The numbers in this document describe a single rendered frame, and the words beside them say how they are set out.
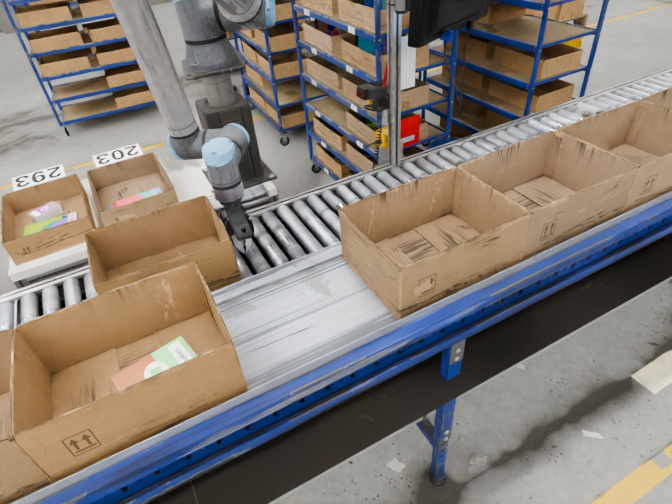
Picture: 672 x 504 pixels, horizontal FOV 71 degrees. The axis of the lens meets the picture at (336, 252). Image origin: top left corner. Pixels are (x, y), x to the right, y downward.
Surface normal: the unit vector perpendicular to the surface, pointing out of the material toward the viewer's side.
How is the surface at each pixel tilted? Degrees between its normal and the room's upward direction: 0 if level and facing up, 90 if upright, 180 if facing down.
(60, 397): 0
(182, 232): 89
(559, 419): 0
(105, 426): 91
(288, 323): 0
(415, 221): 89
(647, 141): 89
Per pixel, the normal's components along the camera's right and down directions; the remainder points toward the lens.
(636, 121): -0.87, 0.36
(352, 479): -0.07, -0.77
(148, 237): 0.46, 0.52
